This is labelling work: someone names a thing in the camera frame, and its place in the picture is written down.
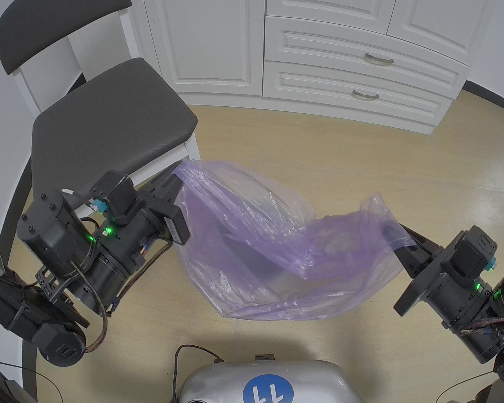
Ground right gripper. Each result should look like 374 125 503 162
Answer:
394 223 504 365

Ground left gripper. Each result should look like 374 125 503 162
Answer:
73 174 190 315

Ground purple plastic bag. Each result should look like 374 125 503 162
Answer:
174 159 414 321

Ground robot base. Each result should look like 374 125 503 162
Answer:
181 353 362 403

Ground white chair grey cushions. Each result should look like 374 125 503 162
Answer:
0 0 202 217

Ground white wardrobe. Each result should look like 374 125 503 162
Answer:
128 0 500 137

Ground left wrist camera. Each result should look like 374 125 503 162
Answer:
89 170 145 226

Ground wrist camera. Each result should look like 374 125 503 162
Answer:
444 225 498 286
89 170 145 226

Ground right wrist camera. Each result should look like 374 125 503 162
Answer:
444 225 498 286

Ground black cable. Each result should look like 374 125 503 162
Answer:
436 372 502 403
173 345 224 403

